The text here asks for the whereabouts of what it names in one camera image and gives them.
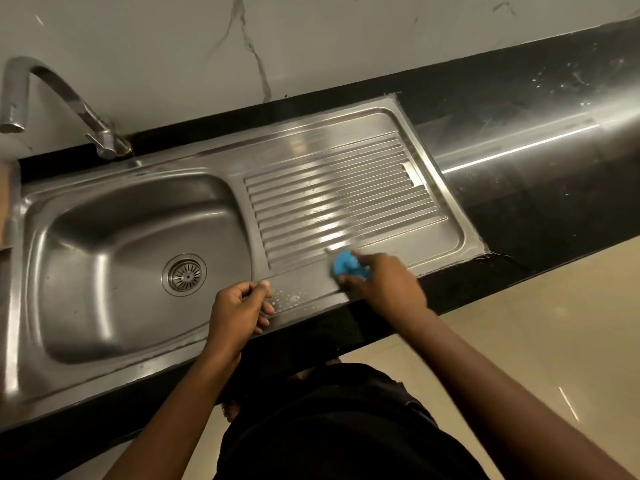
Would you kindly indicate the person's foot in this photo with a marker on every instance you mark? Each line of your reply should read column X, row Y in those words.
column 230, row 410

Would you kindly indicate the blue brush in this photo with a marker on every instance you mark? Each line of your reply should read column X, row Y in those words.
column 345, row 264

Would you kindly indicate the clear plastic container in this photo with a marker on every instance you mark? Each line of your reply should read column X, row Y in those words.
column 14, row 214

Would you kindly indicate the person's right hand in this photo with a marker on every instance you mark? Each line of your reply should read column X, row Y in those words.
column 387, row 289

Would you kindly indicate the stainless steel sink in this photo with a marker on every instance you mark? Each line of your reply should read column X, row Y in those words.
column 125, row 244

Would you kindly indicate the person's right forearm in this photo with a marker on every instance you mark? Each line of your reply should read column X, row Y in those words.
column 500, row 404

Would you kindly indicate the round metal drain strainer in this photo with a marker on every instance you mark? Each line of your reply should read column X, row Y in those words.
column 183, row 275

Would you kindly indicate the person's black clothing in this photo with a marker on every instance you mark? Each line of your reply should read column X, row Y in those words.
column 340, row 434

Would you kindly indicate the person's left forearm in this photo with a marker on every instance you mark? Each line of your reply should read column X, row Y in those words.
column 170, row 429

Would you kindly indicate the chrome faucet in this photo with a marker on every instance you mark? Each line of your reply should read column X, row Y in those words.
column 65, row 89

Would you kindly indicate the person's left hand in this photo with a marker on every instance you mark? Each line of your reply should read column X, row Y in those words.
column 237, row 314

